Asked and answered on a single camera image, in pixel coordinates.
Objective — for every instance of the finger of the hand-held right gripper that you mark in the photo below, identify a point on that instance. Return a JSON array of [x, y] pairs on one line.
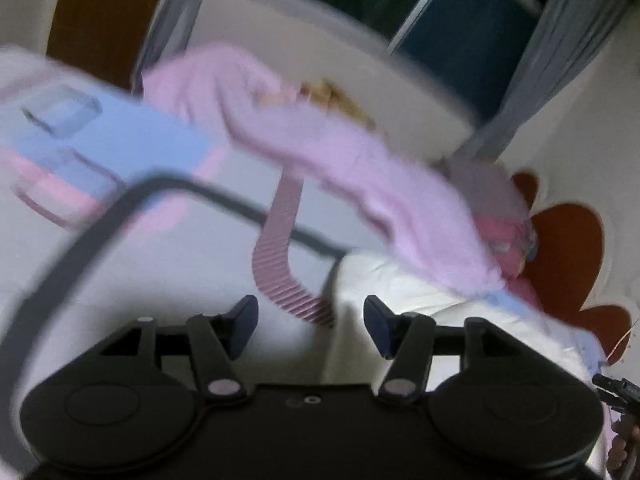
[[620, 392]]

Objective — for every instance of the grey curtain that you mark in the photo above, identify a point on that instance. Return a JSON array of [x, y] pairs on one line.
[[170, 25], [565, 45]]

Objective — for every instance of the person's right hand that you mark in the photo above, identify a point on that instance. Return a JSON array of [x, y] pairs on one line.
[[622, 442]]

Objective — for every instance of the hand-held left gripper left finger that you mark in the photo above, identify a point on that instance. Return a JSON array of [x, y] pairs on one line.
[[246, 312]]

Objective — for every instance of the pile of folded clothes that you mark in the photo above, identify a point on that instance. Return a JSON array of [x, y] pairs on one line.
[[495, 230]]

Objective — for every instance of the yellow printed cloth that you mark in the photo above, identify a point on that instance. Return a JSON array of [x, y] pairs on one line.
[[340, 102]]

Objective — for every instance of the sliding glass window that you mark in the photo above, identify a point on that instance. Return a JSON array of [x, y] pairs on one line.
[[465, 35]]

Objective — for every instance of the white puffer jacket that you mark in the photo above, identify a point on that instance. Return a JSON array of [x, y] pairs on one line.
[[425, 280]]

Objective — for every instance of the patterned bed sheet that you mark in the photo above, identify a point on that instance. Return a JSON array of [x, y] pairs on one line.
[[175, 260]]

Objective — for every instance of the pink blanket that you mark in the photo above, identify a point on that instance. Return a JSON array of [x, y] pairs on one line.
[[325, 150]]

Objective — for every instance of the brown wooden door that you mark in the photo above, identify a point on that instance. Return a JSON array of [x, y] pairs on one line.
[[100, 20]]

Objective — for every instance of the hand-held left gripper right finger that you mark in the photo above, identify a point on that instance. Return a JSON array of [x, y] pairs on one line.
[[375, 321]]

